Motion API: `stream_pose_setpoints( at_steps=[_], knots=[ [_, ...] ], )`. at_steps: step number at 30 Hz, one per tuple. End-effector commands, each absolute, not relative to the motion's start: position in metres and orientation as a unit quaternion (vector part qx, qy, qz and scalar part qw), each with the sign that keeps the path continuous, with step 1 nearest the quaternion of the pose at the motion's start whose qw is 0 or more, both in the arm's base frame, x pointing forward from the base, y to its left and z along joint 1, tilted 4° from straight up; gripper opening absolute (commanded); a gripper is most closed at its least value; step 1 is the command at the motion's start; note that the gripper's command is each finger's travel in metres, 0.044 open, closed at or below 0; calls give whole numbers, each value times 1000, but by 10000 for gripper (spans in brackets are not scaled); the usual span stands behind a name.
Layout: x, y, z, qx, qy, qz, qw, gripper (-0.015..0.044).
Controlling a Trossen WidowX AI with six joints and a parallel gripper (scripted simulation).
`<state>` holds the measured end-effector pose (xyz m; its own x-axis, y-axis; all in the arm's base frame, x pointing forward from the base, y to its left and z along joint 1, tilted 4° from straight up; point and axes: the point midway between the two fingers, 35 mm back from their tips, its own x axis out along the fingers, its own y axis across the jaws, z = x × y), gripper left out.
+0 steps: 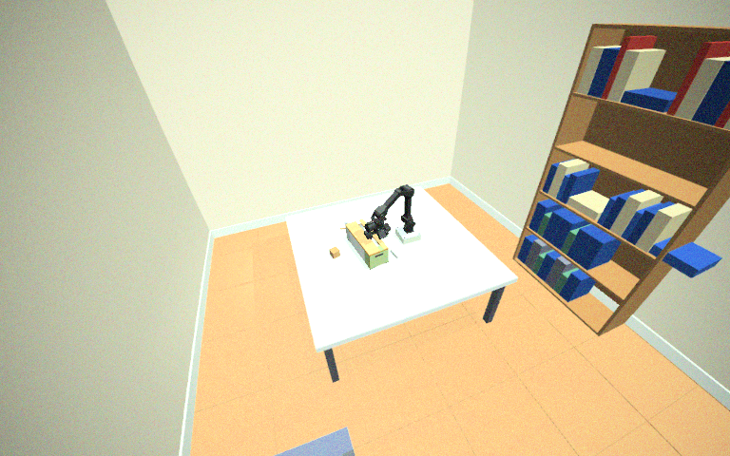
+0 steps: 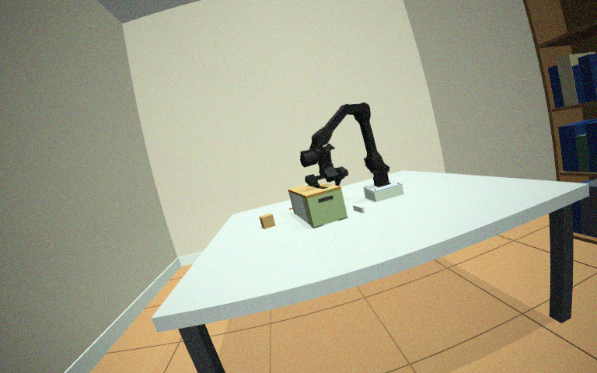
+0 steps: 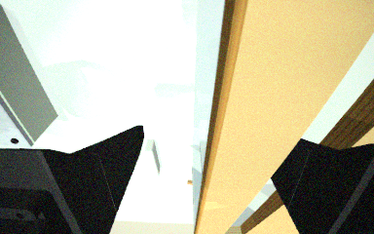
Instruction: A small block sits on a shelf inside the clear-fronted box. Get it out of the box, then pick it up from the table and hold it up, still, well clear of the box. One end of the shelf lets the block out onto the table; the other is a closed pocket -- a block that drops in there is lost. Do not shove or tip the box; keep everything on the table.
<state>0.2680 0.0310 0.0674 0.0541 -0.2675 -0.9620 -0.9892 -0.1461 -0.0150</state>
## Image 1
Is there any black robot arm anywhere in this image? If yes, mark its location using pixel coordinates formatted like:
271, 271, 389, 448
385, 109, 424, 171
364, 184, 416, 239

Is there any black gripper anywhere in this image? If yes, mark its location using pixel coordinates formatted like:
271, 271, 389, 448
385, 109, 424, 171
364, 223, 391, 239

